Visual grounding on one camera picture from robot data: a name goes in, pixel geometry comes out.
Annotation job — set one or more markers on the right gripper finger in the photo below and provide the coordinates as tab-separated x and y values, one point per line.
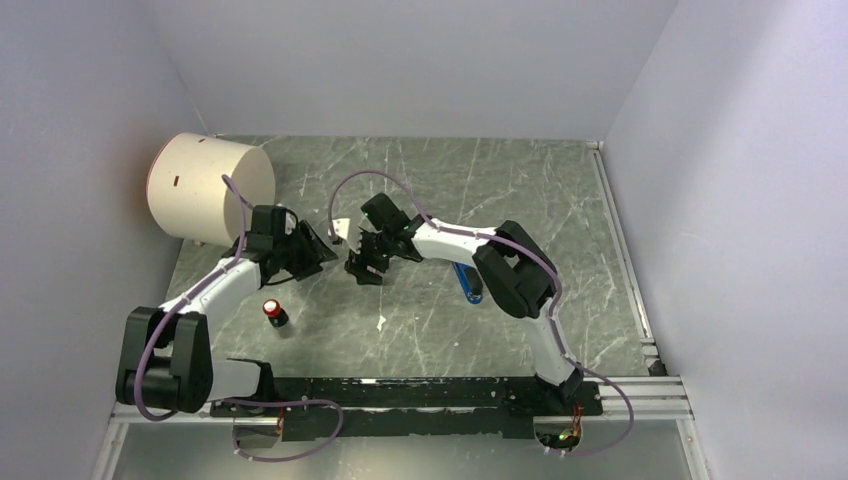
374	276
353	268

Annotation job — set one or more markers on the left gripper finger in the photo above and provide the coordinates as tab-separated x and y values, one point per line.
315	249
306	266

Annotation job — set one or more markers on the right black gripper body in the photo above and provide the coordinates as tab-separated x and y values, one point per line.
374	249

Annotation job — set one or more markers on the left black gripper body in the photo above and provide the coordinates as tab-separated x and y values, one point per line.
290	250

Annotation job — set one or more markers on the blue black stapler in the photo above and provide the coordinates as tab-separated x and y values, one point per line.
470	282

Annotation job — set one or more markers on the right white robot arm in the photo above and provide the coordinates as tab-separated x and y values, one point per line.
519	277

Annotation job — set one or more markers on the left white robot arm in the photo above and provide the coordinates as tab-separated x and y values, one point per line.
166	365

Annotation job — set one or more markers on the black bottle red cap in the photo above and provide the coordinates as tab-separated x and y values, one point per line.
275	313

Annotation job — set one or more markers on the cream cylindrical container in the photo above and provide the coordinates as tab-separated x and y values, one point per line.
196	183

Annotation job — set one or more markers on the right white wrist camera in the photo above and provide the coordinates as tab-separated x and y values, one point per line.
342	231

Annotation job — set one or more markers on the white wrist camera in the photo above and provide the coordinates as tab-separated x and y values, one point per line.
283	221
342	231

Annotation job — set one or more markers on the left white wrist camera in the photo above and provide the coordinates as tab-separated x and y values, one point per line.
283	221

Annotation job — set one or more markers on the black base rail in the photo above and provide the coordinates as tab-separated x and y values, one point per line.
312	408

